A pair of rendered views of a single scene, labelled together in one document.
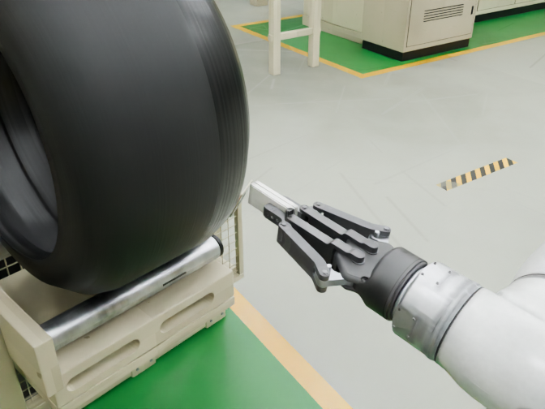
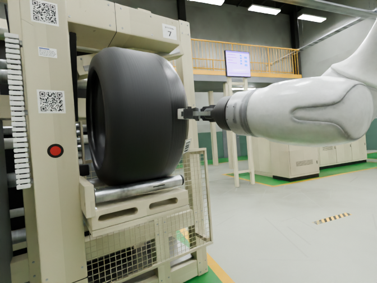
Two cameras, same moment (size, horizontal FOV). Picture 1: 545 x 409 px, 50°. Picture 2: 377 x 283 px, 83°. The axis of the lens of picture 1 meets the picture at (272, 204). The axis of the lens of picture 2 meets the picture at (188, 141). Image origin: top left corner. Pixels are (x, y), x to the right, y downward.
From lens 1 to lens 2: 46 cm
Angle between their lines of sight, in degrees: 33
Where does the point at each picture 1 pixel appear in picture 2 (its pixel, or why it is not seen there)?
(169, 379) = not seen: outside the picture
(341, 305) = (266, 270)
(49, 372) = (89, 203)
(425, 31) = (298, 169)
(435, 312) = (242, 97)
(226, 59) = (175, 80)
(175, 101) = (152, 85)
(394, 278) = (226, 99)
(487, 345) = (267, 91)
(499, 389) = (276, 106)
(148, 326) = (143, 202)
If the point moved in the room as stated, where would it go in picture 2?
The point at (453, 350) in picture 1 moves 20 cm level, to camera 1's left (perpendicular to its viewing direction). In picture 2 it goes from (252, 106) to (142, 118)
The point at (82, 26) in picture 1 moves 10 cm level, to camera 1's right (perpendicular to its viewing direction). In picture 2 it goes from (121, 58) to (150, 53)
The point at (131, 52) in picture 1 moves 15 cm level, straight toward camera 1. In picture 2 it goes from (137, 67) to (123, 46)
